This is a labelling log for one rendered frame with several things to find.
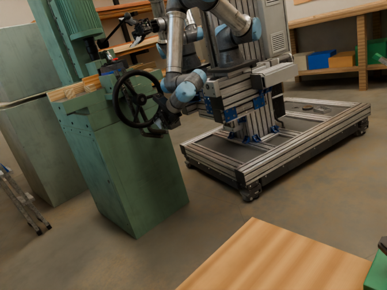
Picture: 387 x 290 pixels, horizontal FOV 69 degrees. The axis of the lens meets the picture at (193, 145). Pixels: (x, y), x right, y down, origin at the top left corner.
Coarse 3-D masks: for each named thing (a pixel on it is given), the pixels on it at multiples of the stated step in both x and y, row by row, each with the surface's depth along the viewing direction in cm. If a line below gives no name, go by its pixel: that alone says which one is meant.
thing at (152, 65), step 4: (144, 64) 177; (148, 64) 179; (152, 64) 181; (136, 68) 174; (140, 68) 175; (144, 68) 177; (76, 88) 152; (80, 88) 154; (64, 92) 149; (76, 92) 152; (80, 92) 154
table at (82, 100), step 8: (152, 72) 164; (160, 72) 167; (144, 80) 161; (104, 88) 146; (136, 88) 148; (80, 96) 139; (88, 96) 142; (96, 96) 144; (104, 96) 147; (120, 96) 143; (56, 104) 142; (64, 104) 135; (72, 104) 137; (80, 104) 139; (88, 104) 142; (56, 112) 148; (64, 112) 137
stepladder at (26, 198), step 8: (0, 168) 184; (8, 168) 197; (0, 176) 186; (8, 176) 187; (0, 184) 201; (16, 184) 190; (8, 192) 189; (16, 200) 192; (24, 200) 200; (32, 200) 201; (32, 208) 199; (24, 216) 214; (40, 216) 203; (32, 224) 201; (48, 224) 207; (40, 232) 203
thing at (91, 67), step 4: (100, 60) 155; (104, 60) 156; (88, 64) 160; (92, 64) 156; (96, 64) 154; (100, 64) 155; (88, 68) 162; (92, 68) 158; (96, 68) 154; (88, 72) 165; (92, 72) 160; (96, 72) 156
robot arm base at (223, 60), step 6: (228, 48) 159; (234, 48) 160; (222, 54) 162; (228, 54) 160; (234, 54) 160; (240, 54) 162; (222, 60) 163; (228, 60) 162; (234, 60) 160; (240, 60) 161; (222, 66) 164; (228, 66) 162
